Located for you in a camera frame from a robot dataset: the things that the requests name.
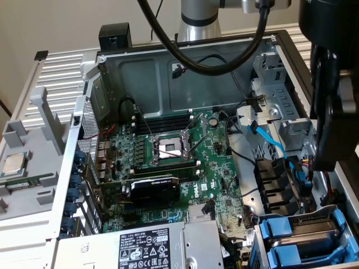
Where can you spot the open PC case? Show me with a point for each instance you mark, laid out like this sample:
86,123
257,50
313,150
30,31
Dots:
126,84

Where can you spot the silver drive cage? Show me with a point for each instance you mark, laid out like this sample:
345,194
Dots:
280,95

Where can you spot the metal socket cover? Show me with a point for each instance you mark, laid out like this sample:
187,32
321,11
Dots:
204,124

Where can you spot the metal locking lever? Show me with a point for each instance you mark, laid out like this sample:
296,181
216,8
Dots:
200,143
143,123

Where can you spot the black graphics card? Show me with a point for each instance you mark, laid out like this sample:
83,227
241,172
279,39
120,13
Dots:
154,193

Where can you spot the grey parts rack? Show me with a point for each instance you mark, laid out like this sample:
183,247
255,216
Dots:
50,126

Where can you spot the black fan shroud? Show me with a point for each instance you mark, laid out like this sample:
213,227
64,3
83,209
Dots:
266,173

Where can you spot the black RAM slot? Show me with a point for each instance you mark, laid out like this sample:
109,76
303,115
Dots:
154,122
154,118
154,126

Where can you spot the green RAM stick with label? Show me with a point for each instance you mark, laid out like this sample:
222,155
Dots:
16,185

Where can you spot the silver CPU chip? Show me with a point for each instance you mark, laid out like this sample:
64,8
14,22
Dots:
12,165

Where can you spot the silver power supply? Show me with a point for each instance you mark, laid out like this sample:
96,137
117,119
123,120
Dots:
98,246

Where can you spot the silver heat sink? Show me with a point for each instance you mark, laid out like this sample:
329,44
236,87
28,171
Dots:
196,213

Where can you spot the coin cell battery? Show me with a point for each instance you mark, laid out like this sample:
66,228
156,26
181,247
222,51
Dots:
214,122

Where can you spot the hard drive in blue caddy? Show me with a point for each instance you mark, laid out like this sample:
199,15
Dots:
259,241

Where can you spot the black box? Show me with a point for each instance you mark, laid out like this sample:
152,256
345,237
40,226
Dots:
115,33

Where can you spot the green motherboard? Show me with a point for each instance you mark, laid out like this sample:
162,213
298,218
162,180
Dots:
218,157

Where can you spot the CPU socket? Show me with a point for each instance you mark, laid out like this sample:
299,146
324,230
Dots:
171,145

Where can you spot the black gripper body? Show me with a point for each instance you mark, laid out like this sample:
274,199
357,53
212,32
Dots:
328,22

